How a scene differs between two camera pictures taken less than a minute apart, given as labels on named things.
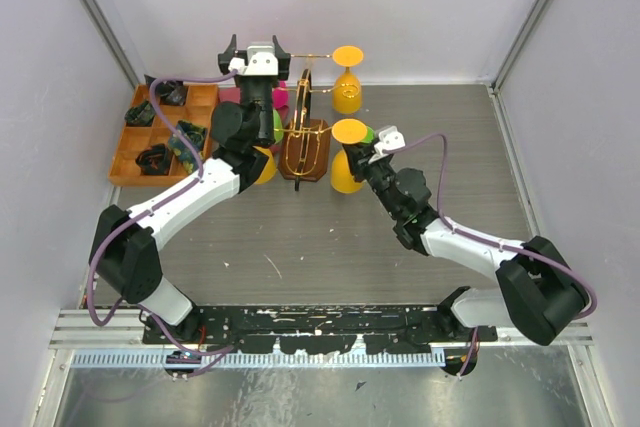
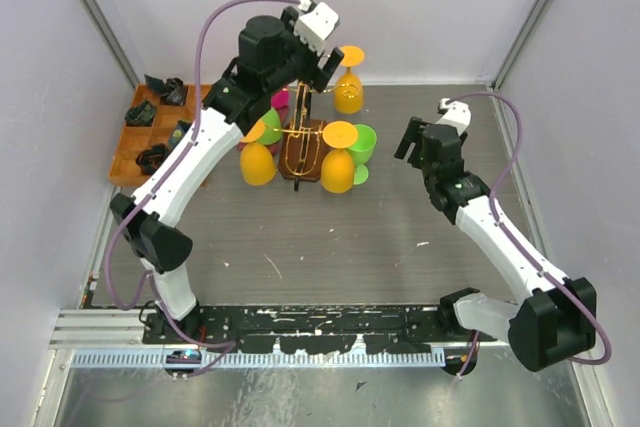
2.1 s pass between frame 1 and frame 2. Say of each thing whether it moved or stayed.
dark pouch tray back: stayed
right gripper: moved
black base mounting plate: stayed
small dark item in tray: stayed
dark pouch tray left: stayed
